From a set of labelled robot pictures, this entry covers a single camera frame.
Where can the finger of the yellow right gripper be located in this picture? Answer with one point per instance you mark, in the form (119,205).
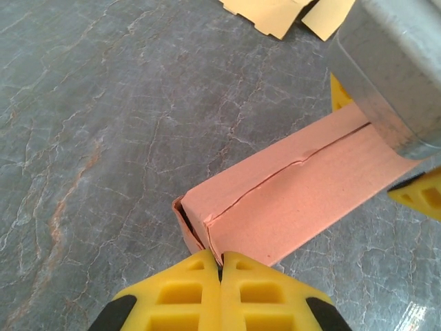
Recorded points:
(339,98)
(423,196)

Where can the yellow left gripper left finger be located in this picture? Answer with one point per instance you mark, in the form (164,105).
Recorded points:
(179,296)

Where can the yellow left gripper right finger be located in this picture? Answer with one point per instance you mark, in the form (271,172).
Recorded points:
(262,296)

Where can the yellow paper box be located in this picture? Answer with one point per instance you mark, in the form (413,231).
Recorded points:
(272,13)

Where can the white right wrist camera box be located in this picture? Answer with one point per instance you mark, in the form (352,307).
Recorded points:
(392,69)

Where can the pink paper box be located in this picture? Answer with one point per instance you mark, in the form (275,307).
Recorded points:
(293,193)

